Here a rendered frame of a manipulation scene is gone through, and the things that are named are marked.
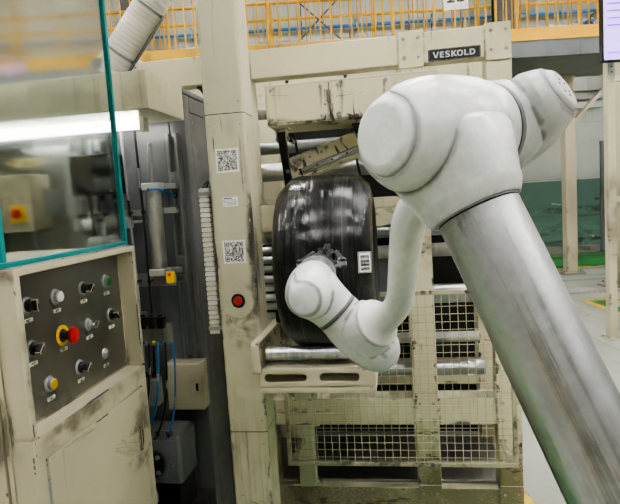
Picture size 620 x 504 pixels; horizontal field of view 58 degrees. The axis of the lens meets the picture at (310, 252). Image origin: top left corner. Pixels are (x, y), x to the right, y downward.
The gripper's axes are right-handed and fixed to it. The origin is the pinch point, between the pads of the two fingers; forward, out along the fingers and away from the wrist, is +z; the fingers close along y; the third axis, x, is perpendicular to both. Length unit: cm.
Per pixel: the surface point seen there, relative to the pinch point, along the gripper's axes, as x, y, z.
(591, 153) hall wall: 74, -393, 994
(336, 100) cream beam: -41, -1, 55
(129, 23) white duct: -75, 74, 61
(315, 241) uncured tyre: -1.9, 3.6, 4.8
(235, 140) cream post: -31, 29, 27
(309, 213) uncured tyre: -9.1, 5.4, 9.9
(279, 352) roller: 33.7, 18.5, 10.6
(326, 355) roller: 34.9, 4.0, 10.3
